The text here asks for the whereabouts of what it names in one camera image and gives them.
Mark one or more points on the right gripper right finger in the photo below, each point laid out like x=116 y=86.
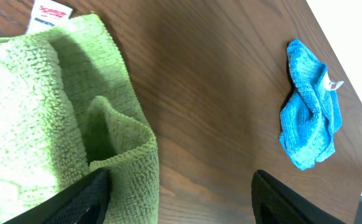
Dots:
x=274 y=202

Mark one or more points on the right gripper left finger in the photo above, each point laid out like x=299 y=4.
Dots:
x=85 y=201

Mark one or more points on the large green microfiber cloth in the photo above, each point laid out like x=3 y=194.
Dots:
x=67 y=108

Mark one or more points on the blue crumpled cloth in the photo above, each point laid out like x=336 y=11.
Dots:
x=312 y=115

